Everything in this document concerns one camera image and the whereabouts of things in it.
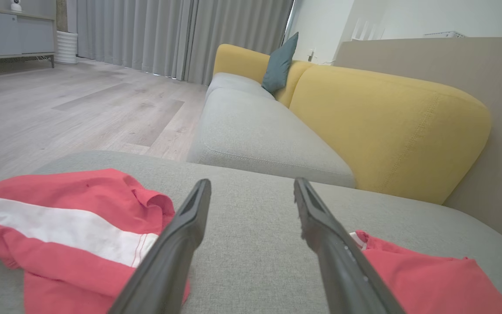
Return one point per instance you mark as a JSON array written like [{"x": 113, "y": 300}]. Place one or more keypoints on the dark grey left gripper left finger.
[{"x": 177, "y": 244}]

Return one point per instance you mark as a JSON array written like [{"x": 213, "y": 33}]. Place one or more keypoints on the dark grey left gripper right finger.
[{"x": 338, "y": 261}]

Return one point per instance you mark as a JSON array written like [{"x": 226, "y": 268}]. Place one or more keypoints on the red shirt with white collar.
[{"x": 429, "y": 279}]

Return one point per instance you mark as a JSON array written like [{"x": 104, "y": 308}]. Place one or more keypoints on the red shorts with white stripe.
[{"x": 59, "y": 192}]

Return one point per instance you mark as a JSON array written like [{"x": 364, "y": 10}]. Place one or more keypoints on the grey sofa chaise cushion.
[{"x": 255, "y": 244}]

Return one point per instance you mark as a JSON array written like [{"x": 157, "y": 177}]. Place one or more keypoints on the large grey sofa seat cushion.
[{"x": 259, "y": 135}]

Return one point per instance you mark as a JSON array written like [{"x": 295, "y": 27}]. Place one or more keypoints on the wide yellow sofa back cushion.
[{"x": 386, "y": 131}]

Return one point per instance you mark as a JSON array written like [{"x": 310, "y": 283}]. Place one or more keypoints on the small grey sofa seat cushion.
[{"x": 233, "y": 83}]

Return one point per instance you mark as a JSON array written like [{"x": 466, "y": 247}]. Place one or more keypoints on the narrow yellow sofa back cushion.
[{"x": 238, "y": 61}]

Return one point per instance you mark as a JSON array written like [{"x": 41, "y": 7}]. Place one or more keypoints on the teal throw pillow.
[{"x": 279, "y": 65}]

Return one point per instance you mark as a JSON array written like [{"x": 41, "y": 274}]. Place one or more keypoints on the grey pleated curtain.
[{"x": 146, "y": 35}]

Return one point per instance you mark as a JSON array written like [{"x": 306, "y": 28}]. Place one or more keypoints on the white ribbed bin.
[{"x": 66, "y": 48}]

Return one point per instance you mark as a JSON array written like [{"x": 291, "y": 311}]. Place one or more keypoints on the beige partition board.
[{"x": 495, "y": 78}]

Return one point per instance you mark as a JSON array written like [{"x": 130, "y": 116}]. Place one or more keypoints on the white slatted box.
[{"x": 445, "y": 35}]

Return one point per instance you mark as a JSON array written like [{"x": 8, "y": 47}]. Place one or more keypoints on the grey low cabinet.
[{"x": 7, "y": 35}]

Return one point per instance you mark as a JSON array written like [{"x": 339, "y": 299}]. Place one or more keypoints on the white wall plug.
[{"x": 311, "y": 56}]

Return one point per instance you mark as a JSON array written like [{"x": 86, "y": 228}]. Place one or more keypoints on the small white camera figure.
[{"x": 15, "y": 5}]

